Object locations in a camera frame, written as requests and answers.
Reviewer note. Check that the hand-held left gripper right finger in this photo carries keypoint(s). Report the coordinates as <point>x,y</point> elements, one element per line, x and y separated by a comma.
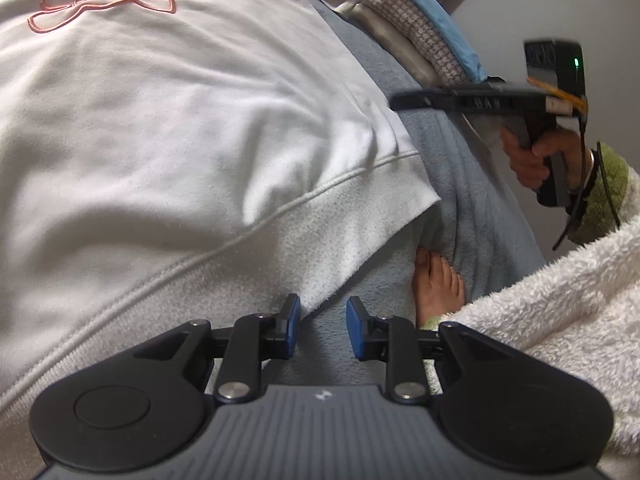
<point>356,327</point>

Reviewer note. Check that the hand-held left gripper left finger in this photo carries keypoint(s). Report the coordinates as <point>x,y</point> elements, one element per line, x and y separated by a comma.
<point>292,325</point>

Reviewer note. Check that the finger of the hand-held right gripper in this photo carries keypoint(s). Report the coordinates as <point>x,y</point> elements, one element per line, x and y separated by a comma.
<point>420,100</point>

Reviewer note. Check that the white hoodie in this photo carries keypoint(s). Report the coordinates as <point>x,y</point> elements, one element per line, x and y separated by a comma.
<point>175,135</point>

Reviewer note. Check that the person's right forearm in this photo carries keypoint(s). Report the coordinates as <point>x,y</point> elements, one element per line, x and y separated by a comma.
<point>607,195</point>

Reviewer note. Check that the person's right hand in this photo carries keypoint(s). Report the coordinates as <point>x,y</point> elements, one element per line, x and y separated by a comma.
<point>525,170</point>

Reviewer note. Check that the beige folded cloth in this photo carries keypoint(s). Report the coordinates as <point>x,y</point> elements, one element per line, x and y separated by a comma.
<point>385,35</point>

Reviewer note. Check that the person's bare foot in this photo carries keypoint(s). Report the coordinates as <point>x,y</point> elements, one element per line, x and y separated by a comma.
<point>437,285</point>

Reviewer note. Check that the white fluffy robe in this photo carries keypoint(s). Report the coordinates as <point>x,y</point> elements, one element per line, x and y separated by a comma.
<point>550,320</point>

